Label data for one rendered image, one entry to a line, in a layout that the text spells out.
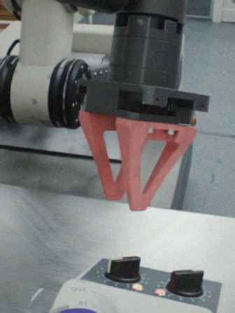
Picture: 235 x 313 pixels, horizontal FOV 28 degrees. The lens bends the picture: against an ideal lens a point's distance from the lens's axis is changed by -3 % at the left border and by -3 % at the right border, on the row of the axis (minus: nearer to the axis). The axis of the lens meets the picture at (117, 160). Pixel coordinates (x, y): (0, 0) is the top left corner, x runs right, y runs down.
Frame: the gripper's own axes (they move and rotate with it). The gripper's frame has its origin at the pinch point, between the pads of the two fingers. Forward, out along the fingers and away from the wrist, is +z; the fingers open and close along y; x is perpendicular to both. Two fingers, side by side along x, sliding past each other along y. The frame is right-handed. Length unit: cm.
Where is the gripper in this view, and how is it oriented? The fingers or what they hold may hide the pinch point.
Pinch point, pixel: (126, 195)
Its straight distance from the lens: 40.7
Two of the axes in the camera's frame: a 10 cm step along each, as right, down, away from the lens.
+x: 8.2, 0.3, 5.7
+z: -1.3, 9.8, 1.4
